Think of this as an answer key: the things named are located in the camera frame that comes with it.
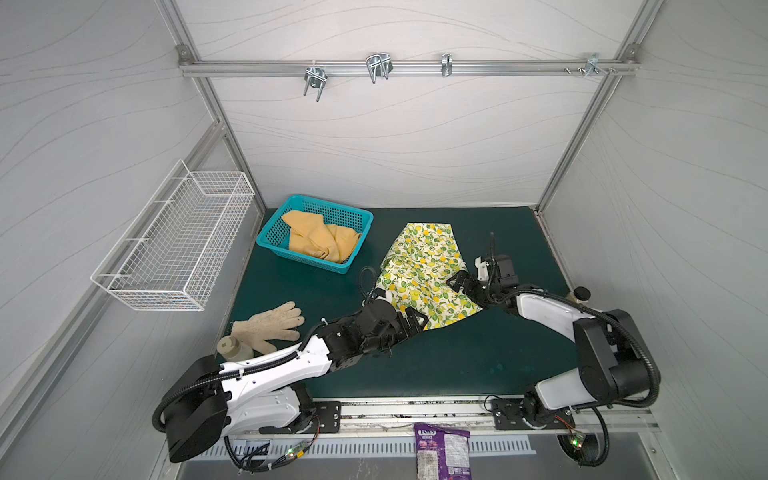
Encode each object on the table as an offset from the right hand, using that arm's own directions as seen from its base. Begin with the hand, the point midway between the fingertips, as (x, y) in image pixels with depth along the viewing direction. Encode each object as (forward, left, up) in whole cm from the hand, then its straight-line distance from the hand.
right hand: (461, 280), depth 92 cm
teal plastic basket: (+15, +65, +1) cm, 66 cm away
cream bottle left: (-27, +61, +5) cm, 67 cm away
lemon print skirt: (+6, +14, -4) cm, 16 cm away
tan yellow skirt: (+17, +53, 0) cm, 55 cm away
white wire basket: (-13, +72, +26) cm, 77 cm away
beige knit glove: (-15, +56, -5) cm, 58 cm away
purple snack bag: (-45, +8, -3) cm, 45 cm away
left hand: (-18, +12, +8) cm, 23 cm away
